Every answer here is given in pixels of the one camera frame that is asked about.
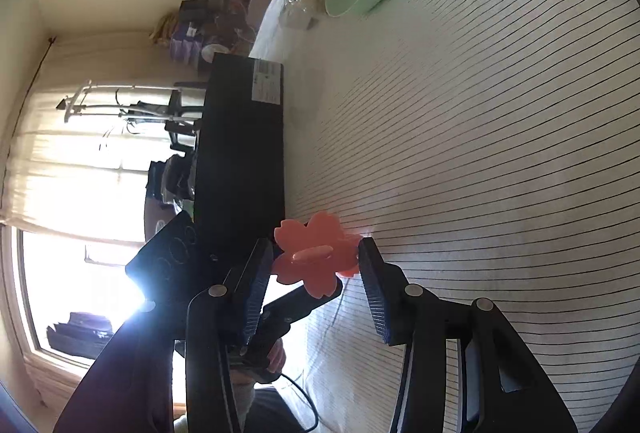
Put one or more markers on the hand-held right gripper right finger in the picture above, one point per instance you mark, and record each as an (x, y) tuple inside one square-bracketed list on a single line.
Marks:
[(375, 298)]

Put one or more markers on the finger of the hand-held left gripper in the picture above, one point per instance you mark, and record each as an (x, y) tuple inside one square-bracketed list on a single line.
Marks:
[(295, 308)]

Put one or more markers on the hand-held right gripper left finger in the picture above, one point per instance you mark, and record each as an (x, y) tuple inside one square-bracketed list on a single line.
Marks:
[(255, 293)]

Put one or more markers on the pink flower-shaped clip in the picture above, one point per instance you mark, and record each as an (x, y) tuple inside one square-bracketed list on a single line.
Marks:
[(320, 235)]

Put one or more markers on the black storage box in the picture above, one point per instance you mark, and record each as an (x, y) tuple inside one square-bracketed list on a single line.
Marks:
[(240, 163)]

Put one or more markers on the striped cloth covered desktop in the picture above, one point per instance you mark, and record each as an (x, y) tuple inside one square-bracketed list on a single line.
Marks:
[(450, 138)]

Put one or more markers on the person's left hand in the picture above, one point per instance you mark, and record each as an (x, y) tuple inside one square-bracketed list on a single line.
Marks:
[(276, 357)]

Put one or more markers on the pile of clothes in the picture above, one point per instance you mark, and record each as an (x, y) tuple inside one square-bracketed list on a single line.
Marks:
[(170, 178)]

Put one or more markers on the cream curtain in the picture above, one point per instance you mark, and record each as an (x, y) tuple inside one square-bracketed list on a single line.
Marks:
[(75, 153)]

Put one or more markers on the stack of purple packages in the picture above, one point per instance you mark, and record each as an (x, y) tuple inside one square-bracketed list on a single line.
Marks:
[(184, 42)]

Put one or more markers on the woven straw basket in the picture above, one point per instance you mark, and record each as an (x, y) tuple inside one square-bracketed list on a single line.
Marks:
[(162, 29)]

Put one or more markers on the black speaker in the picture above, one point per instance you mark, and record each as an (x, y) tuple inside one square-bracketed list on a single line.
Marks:
[(195, 9)]

